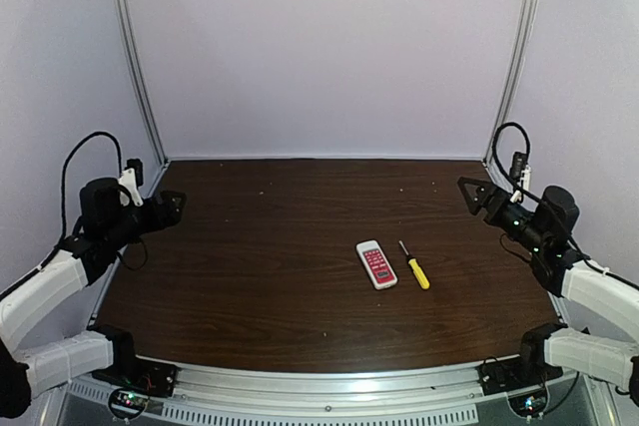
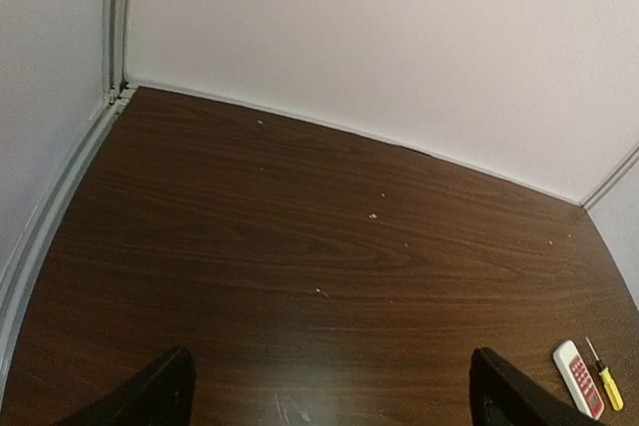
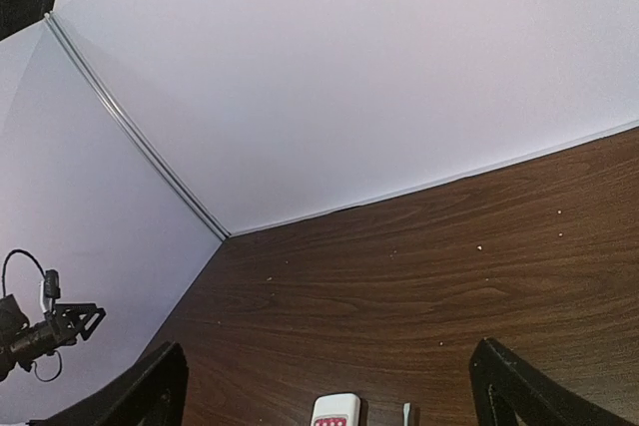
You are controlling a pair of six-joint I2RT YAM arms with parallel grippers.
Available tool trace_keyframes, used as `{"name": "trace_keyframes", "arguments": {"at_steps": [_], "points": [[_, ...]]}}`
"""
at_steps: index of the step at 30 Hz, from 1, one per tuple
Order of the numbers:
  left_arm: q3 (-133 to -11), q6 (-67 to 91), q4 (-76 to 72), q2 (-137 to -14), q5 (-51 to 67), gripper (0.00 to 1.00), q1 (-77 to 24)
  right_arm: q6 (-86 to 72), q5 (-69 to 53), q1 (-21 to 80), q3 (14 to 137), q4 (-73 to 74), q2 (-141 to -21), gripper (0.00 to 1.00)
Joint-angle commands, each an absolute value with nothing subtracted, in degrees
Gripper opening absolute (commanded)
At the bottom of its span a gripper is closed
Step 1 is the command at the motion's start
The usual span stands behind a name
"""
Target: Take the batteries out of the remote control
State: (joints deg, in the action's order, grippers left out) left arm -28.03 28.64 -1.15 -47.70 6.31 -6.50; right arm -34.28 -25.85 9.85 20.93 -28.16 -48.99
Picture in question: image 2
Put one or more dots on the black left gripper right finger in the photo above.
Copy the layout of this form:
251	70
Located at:
501	394

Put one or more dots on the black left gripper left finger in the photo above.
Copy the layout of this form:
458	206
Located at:
162	393

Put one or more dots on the white remote control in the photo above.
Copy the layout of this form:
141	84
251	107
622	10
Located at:
578	380

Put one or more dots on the yellow handled screwdriver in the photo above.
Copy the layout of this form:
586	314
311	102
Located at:
614	396

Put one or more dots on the right aluminium corner post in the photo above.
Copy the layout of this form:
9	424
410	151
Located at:
612	179

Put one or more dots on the aluminium corner post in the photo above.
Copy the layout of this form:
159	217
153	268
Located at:
114	38
612	179

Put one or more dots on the left aluminium corner post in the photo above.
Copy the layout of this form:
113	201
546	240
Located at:
114	38

